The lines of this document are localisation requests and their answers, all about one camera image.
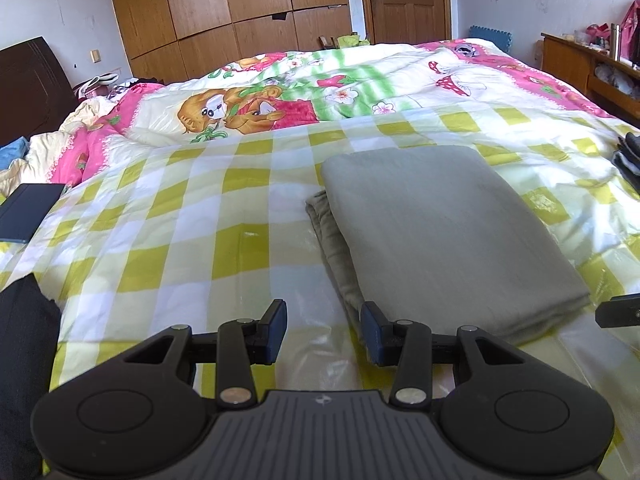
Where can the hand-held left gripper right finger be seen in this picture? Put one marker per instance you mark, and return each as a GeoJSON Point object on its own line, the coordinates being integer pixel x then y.
{"type": "Point", "coordinates": [372, 335]}

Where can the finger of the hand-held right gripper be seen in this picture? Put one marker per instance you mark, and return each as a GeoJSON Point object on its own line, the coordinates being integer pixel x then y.
{"type": "Point", "coordinates": [620, 312]}

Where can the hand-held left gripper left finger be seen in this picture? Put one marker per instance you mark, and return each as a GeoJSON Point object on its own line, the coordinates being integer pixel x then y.
{"type": "Point", "coordinates": [277, 330]}

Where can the light grey pants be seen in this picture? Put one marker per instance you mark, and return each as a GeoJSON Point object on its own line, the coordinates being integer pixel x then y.
{"type": "Point", "coordinates": [440, 240]}

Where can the dark grey folded pants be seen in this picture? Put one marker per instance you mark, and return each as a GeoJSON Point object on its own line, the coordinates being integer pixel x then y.
{"type": "Point", "coordinates": [630, 155]}

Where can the yellow checked bed sheet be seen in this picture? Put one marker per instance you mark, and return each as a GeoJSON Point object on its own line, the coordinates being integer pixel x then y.
{"type": "Point", "coordinates": [175, 240]}

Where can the white plastic bags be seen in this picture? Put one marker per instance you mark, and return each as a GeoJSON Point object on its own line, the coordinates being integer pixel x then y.
{"type": "Point", "coordinates": [615, 80]}

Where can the cartoon printed pink quilt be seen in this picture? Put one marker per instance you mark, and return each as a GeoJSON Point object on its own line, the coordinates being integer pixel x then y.
{"type": "Point", "coordinates": [300, 85]}

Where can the dark cloth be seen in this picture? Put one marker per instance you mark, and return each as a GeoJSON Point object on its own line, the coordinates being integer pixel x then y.
{"type": "Point", "coordinates": [22, 360]}

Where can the silver bottle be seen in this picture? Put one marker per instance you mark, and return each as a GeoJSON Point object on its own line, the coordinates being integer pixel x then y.
{"type": "Point", "coordinates": [614, 40]}

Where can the dark blue flat case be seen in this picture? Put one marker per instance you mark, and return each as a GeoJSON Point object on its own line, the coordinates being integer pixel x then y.
{"type": "Point", "coordinates": [25, 210]}

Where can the pink bag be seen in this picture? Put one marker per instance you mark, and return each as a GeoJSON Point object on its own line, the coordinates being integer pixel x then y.
{"type": "Point", "coordinates": [632, 25]}

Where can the cream crumpled quilt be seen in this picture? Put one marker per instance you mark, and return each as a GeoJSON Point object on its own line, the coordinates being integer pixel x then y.
{"type": "Point", "coordinates": [45, 152]}

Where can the small brown wooden object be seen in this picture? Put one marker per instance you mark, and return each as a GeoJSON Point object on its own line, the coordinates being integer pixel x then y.
{"type": "Point", "coordinates": [326, 41]}

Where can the green cloth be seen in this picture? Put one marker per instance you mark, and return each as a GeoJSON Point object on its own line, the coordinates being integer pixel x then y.
{"type": "Point", "coordinates": [352, 40]}

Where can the blue foam mat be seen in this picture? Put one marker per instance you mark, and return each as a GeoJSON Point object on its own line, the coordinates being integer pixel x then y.
{"type": "Point", "coordinates": [492, 37]}

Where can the pile of clothes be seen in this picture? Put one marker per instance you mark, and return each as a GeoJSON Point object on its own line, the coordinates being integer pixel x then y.
{"type": "Point", "coordinates": [100, 81]}

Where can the light blue cloth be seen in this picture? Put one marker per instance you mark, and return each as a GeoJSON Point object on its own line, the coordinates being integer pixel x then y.
{"type": "Point", "coordinates": [10, 155]}

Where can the brown wooden wardrobe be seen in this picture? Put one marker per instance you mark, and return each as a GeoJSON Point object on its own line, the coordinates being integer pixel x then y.
{"type": "Point", "coordinates": [200, 5]}

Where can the brown wooden door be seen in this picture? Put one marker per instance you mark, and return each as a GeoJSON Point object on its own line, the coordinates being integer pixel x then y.
{"type": "Point", "coordinates": [405, 0]}

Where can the dark brown headboard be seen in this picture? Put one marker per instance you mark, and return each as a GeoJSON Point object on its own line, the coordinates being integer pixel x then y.
{"type": "Point", "coordinates": [30, 90]}

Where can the wall switch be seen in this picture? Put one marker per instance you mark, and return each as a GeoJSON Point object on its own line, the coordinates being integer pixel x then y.
{"type": "Point", "coordinates": [95, 56]}

